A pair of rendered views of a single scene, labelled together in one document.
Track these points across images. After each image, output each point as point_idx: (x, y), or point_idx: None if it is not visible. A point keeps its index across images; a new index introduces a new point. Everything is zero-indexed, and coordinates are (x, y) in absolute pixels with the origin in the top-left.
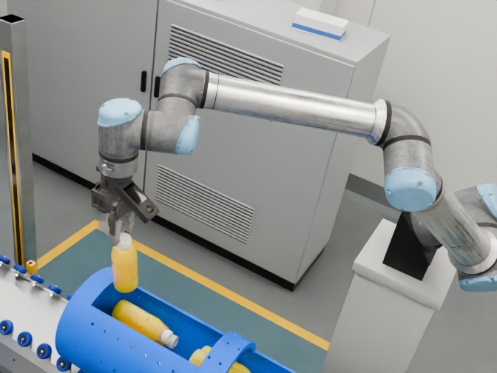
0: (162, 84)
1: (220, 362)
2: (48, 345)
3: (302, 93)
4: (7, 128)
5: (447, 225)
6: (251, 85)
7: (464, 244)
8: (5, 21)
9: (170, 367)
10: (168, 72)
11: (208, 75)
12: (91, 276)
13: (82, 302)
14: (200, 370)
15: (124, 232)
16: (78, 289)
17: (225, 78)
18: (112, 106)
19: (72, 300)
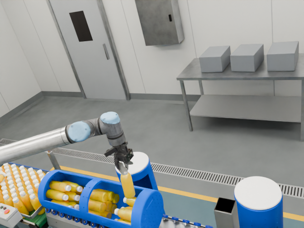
0: (89, 124)
1: (93, 181)
2: (173, 217)
3: (21, 140)
4: None
5: None
6: (46, 132)
7: None
8: (225, 198)
9: (112, 181)
10: (85, 122)
11: (66, 125)
12: (146, 197)
13: (148, 189)
14: (101, 179)
15: (123, 172)
16: (150, 192)
17: (58, 129)
18: (111, 114)
19: (153, 190)
